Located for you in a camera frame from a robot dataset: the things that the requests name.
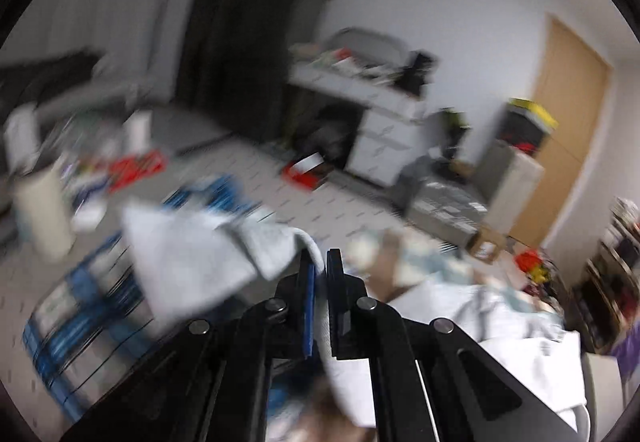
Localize light grey sweatshirt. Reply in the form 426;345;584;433
122;202;588;438

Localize arched mirror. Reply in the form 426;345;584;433
321;26;410;64

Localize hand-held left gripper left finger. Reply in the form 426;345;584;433
60;247;317;442

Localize black box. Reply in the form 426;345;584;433
399;51;437;97

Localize black bag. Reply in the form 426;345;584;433
294;101;362;169

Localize pile of desk clutter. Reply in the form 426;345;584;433
292;42;416;86

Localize flat cardboard box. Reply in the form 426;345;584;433
466;226;507;264

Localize white paper roll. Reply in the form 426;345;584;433
124;111;152;159
4;104;40;169
14;166;77;262

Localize checkered blanket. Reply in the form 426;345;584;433
345;227;566;323

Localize white desk with drawers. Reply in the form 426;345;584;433
289;61;427;189

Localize blue plaid cloth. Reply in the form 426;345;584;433
24;175;263;419

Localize grey cabinet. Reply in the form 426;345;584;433
294;0;328;49

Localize white suitcase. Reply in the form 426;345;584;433
477;142;546;234

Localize black cabinet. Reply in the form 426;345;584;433
176;0;312;144

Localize flower bouquet dark wrapping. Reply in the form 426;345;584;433
439;107;472;159

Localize silver suitcase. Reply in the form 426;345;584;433
404;157;490;244

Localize wooden door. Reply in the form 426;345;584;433
509;15;614;249

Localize red flat box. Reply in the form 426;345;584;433
106;151;167;189

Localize orange red bag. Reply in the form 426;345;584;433
514;249;552;284

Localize purple plastic bag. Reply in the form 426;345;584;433
612;319;640;385

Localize red shoe box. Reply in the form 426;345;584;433
281;152;332;191

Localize stack of shoe boxes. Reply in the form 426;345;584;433
497;97;559;159

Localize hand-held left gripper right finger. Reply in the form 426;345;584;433
326;247;581;442

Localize wooden shoe rack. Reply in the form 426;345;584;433
569;197;640;354

